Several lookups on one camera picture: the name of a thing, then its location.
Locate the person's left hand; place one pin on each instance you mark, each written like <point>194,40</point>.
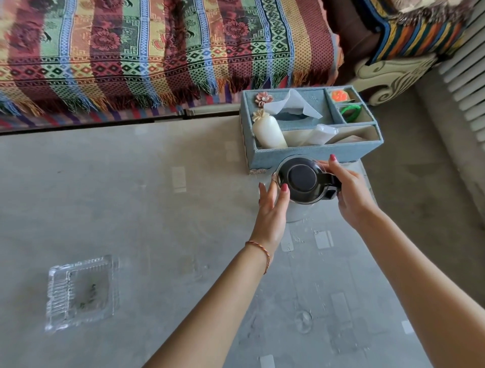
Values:
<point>271,220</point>

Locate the person's right hand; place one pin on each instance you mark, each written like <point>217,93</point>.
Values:
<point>354,197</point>

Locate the glass kettle with black lid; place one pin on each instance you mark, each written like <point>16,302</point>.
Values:
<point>305,180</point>

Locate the blue fabric organizer box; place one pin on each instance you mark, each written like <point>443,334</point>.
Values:
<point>303,155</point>

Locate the clear glass ashtray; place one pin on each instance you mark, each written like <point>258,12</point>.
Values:
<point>81,292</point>

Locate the person's right forearm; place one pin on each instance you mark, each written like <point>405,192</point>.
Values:
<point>428,295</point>

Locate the person's left forearm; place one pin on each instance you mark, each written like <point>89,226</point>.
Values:
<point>212,314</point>

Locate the white paper packet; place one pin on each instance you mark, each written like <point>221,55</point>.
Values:
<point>322,133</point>

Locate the cream white bottle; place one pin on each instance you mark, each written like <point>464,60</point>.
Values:
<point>269,132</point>

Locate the cream fabric flower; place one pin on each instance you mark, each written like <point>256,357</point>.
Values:
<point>259,115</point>

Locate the white tissue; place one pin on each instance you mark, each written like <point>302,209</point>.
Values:
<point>293,102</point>

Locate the pink fabric flower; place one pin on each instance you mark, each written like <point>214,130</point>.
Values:
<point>263,98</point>

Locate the brown sofa with cream carving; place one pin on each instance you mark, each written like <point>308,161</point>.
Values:
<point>394,81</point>

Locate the grey table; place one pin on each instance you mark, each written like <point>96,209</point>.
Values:
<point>132,212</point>

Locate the white radiator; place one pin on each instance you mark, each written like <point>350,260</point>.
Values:
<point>466,68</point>

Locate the colourful striped woven sofa throw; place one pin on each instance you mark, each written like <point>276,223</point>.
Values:
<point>151,49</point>

